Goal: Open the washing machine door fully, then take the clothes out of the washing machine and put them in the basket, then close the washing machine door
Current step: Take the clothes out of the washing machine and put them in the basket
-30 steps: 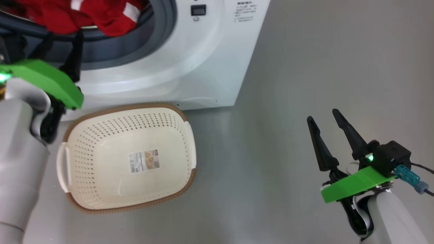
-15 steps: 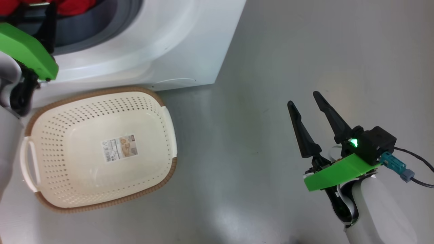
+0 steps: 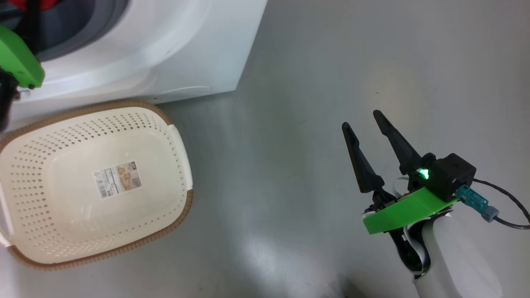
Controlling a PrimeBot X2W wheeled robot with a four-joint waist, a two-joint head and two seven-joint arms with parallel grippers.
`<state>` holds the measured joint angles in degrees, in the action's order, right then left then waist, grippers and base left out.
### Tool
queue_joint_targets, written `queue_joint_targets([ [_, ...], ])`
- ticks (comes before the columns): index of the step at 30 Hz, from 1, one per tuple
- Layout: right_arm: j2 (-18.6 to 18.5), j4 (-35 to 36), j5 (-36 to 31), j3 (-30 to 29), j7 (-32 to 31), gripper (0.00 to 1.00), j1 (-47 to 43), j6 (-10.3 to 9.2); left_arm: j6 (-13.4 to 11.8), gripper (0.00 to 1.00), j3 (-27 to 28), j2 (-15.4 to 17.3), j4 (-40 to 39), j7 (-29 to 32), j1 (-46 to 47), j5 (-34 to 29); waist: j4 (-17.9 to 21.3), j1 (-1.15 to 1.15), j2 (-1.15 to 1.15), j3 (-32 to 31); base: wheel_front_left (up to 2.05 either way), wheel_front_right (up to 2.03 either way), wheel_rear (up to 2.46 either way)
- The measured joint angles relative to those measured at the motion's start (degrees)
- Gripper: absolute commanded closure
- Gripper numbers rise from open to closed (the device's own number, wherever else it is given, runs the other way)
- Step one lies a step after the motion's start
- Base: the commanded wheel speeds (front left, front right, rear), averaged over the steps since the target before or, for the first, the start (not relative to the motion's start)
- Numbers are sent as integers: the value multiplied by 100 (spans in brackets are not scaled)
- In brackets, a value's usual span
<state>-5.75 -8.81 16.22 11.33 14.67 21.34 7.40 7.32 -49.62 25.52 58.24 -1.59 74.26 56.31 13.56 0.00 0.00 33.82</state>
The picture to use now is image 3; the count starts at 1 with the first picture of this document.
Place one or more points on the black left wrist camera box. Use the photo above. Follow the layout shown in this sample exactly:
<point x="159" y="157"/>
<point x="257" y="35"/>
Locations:
<point x="7" y="103"/>

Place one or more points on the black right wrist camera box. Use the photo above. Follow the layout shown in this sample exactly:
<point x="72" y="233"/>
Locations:
<point x="453" y="174"/>

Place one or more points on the paper product sticker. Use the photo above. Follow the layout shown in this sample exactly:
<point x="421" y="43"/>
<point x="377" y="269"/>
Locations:
<point x="117" y="179"/>

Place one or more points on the white front-load washing machine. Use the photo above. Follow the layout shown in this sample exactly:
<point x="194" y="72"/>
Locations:
<point x="165" y="49"/>

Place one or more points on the red white-trimmed garment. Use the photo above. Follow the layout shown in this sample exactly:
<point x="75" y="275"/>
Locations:
<point x="45" y="3"/>

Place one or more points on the cream perforated laundry basket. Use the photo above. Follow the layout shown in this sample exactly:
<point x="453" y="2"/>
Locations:
<point x="74" y="223"/>

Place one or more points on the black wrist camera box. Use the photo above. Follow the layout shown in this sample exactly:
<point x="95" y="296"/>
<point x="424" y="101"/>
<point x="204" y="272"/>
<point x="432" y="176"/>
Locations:
<point x="453" y="174"/>
<point x="7" y="103"/>

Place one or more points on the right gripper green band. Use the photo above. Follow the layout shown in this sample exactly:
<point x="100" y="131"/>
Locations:
<point x="401" y="213"/>

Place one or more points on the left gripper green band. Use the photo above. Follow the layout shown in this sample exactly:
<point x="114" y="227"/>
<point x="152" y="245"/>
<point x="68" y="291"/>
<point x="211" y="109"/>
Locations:
<point x="18" y="62"/>

